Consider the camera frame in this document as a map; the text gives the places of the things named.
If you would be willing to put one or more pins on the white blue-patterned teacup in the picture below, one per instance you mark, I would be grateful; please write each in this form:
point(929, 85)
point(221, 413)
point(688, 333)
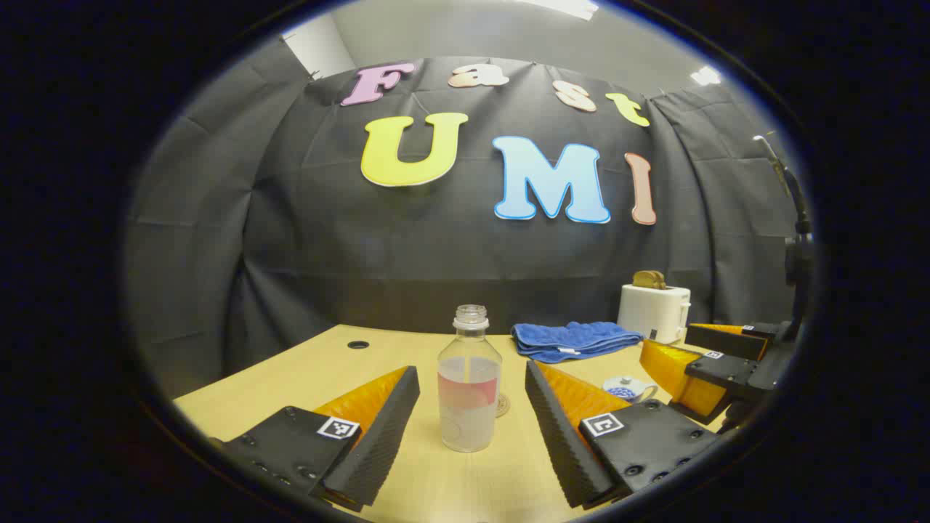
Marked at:
point(639, 396)

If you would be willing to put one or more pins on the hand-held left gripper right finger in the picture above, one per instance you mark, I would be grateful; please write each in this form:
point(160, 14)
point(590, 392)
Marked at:
point(561, 443)

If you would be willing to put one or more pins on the ceiling light panel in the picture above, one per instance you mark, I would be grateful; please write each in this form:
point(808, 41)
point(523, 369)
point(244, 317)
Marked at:
point(705, 75)

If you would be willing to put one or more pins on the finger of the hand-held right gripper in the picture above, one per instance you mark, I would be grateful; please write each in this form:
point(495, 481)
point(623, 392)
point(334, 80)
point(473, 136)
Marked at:
point(726, 370)
point(726, 343)

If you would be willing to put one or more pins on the white toaster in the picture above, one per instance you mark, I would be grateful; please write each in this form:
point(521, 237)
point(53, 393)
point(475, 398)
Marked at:
point(650, 312)

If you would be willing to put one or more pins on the round wooden coaster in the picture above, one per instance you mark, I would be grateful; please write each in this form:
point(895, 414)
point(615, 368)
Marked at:
point(503, 405)

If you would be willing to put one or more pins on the thin dark rod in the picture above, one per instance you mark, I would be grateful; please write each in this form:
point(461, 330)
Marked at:
point(783, 178)

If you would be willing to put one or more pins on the clear plastic water bottle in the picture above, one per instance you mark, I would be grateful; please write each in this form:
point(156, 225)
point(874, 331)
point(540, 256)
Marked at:
point(468, 407)

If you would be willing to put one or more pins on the folded blue towel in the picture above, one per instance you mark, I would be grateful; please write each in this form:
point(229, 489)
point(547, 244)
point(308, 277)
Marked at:
point(574, 340)

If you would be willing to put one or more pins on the brown bread slice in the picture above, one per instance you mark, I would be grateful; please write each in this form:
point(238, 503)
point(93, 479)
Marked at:
point(649, 280)

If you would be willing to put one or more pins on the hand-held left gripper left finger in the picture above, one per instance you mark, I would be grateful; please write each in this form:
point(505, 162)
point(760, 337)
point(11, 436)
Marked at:
point(378, 436)

